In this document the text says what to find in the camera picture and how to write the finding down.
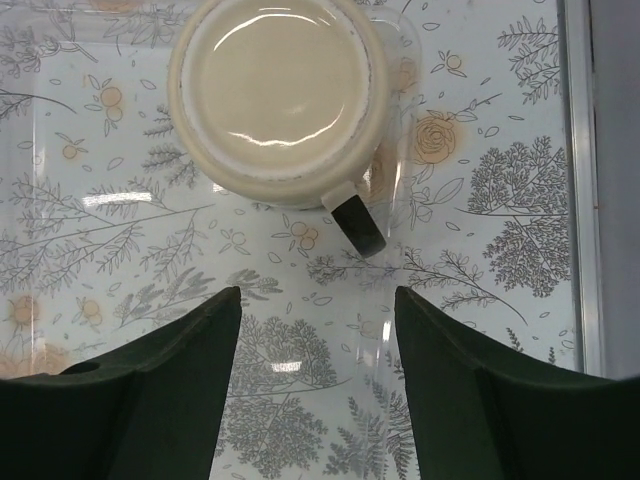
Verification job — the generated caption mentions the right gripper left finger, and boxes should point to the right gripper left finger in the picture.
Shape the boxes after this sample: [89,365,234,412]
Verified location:
[1,287,242,479]

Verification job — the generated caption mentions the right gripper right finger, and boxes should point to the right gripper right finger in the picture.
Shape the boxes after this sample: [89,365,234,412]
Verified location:
[395,287,639,479]

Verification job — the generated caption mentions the cream mug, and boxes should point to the cream mug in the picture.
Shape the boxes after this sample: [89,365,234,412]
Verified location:
[167,1,391,257]

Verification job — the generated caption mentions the clear acrylic tray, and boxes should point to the clear acrylic tray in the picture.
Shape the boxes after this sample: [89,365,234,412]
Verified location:
[1,1,419,479]

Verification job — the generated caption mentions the floral table mat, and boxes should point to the floral table mat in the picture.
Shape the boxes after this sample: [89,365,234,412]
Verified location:
[0,0,576,480]

